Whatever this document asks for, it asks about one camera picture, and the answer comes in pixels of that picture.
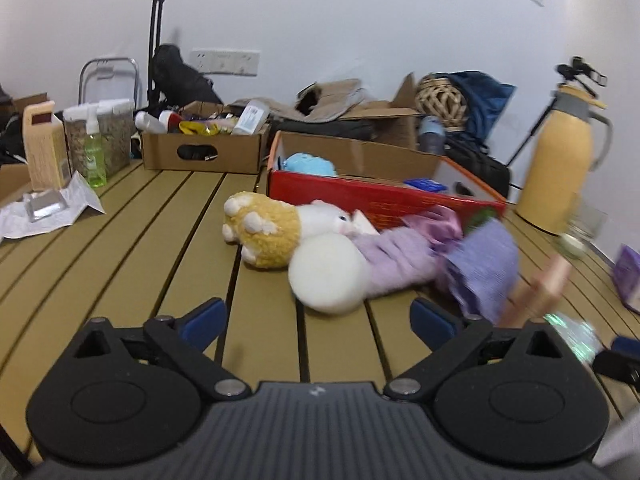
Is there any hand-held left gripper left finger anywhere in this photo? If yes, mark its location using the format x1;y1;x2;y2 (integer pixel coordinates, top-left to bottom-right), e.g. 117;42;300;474
66;298;252;402

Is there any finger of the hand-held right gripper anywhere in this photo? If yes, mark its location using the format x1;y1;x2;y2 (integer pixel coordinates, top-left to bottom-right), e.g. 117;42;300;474
592;336;640;389

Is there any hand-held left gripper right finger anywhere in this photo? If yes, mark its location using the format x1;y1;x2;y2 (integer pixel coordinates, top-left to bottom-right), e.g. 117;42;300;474
383;298;574;402

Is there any purple soft cloth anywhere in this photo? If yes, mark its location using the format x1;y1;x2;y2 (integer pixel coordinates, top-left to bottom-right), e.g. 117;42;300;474
404;206;521;327

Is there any yellow paw plush toy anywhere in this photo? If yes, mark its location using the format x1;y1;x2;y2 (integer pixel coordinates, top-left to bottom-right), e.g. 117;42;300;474
222;192;302;271

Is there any white round plush ball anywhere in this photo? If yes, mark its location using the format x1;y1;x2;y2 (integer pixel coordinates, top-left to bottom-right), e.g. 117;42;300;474
287;233;366;316

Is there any red cardboard box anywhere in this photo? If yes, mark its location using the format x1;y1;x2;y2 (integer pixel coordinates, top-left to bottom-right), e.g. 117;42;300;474
266;130;509;234

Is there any light blue plush toy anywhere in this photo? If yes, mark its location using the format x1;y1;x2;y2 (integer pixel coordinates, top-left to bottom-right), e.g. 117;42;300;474
282;152;339;179

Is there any green glittery object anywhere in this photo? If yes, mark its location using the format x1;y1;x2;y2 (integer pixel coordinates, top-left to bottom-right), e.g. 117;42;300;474
542;311;600;366

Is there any purple tissue box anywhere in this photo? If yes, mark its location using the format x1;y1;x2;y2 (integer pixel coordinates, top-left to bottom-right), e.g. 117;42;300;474
611;243;640;316

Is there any blue packet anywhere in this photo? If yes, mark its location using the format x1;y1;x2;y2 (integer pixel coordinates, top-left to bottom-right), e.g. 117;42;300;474
403;178;449;195

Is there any clear glass cup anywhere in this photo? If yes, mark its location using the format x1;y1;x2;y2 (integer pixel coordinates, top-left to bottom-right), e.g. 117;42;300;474
557;204;609;261

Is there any white crumpled wrap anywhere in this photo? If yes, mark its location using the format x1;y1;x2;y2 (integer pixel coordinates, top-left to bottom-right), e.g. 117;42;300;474
0;170;107;244

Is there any blue water bottle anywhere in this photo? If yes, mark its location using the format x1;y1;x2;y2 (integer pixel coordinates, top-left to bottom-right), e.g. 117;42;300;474
418;115;447;156

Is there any yellow packet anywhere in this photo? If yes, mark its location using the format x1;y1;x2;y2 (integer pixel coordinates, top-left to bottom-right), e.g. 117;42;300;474
178;119;221;137

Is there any green soap bottle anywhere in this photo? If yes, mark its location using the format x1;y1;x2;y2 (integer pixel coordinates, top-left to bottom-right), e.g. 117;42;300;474
82;103;109;189

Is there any large open cardboard box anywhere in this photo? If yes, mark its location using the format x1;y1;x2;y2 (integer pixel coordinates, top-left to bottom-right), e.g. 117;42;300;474
227;72;426;151

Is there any yellow thermos jug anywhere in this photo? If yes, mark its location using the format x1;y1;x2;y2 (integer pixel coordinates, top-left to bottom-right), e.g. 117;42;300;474
514;84;614;236

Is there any clear plastic block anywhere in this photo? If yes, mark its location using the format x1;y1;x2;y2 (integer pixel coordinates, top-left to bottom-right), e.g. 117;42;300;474
23;189;69;224

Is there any clear plastic grain container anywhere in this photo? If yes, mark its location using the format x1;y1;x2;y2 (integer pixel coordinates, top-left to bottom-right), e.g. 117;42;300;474
62;99;135;176

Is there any white bottle with red cap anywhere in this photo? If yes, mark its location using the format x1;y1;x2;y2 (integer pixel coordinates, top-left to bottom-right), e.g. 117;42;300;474
134;111;181;135

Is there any woven rattan ball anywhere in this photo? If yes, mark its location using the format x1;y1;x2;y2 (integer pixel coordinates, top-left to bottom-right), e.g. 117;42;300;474
415;74;469;129

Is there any dark blue bag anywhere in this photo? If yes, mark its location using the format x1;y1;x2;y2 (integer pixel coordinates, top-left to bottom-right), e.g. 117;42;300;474
444;70;516;154

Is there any light wooden box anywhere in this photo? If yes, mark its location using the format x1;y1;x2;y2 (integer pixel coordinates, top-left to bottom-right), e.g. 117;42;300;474
22;100;71;192

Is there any crumpled cardboard piece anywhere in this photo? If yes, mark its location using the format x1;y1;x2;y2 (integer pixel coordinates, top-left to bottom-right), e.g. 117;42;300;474
294;78;371;121

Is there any black trolley bag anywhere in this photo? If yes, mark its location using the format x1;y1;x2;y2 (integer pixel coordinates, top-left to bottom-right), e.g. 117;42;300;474
149;43;224;109

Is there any metal folding stool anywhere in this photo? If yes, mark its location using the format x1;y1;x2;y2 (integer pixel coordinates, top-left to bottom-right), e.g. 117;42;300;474
78;57;141;111

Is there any brown cardboard box with handle hole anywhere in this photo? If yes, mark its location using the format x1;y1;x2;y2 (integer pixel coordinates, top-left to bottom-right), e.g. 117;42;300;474
139;126;272;174

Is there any white wall socket strip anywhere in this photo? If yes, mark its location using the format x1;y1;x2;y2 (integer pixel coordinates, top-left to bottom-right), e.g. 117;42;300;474
189;48;262;77

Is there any black trolley handle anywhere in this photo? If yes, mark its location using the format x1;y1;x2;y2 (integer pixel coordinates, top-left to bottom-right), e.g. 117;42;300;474
144;0;177;111

